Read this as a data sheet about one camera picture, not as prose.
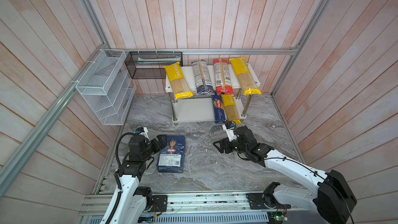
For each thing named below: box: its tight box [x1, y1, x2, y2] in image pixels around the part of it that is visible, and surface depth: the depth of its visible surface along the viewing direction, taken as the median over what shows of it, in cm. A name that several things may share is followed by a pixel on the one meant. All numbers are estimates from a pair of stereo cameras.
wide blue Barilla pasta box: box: [156, 135, 186, 174], surface depth 83 cm
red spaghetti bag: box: [212, 58, 235, 96], surface depth 79 cm
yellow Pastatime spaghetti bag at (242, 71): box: [229, 57, 262, 96], surface depth 79 cm
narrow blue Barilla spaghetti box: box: [211, 92, 226, 124], surface depth 100 cm
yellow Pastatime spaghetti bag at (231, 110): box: [221, 94, 244, 125], surface depth 103 cm
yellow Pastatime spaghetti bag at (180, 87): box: [163, 61, 194, 101], surface depth 77 cm
